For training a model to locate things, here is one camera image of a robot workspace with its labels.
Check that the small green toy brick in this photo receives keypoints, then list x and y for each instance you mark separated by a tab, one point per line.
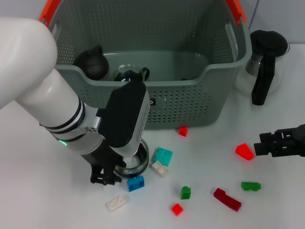
186	193

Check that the blue toy brick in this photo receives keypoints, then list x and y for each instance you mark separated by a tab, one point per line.
135	184

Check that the dark red curved toy brick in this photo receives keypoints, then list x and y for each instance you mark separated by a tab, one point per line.
226	199

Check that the green car shaped toy brick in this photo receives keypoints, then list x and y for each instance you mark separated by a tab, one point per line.
250	186

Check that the grey perforated plastic storage bin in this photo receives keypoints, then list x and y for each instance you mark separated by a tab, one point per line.
190	105

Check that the red sloped toy brick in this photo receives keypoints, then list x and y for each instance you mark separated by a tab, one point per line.
245	152

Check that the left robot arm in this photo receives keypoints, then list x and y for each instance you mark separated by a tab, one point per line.
35	71

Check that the small red toy brick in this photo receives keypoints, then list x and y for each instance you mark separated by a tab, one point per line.
183	131
177	210

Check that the white square toy brick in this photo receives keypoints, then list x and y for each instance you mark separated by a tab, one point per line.
160	168

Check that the white flat long toy brick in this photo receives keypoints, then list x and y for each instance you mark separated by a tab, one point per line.
117	202

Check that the black clay teapot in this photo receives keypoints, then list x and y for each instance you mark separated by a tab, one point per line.
93	64

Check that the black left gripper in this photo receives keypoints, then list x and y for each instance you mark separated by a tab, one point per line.
104	157

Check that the teal square toy brick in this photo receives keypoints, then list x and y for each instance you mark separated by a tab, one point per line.
163	155

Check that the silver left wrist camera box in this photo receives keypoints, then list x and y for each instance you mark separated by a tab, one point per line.
124	114

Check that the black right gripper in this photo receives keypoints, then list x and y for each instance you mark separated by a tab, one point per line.
301	140

